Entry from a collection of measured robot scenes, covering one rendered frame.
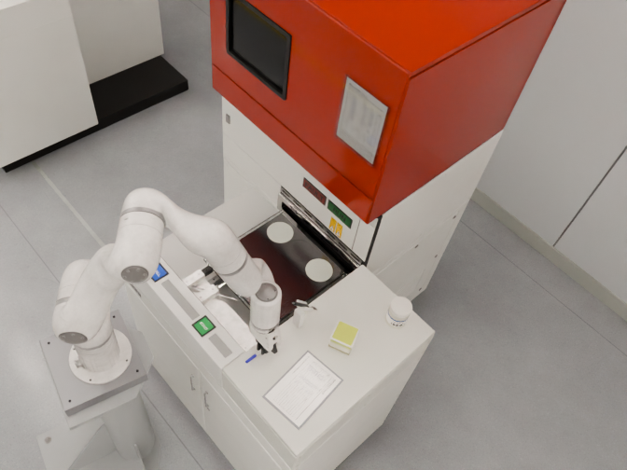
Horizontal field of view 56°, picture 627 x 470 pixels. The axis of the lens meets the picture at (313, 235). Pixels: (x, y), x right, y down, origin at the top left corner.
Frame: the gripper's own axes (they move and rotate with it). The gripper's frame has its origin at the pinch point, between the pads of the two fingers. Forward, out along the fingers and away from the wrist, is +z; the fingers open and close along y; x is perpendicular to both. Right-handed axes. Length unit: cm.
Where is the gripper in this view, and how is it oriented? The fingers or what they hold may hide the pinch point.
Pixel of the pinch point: (263, 346)
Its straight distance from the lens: 189.4
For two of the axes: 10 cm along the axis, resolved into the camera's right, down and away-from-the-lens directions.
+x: -7.3, 4.9, -4.7
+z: -0.9, 6.1, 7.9
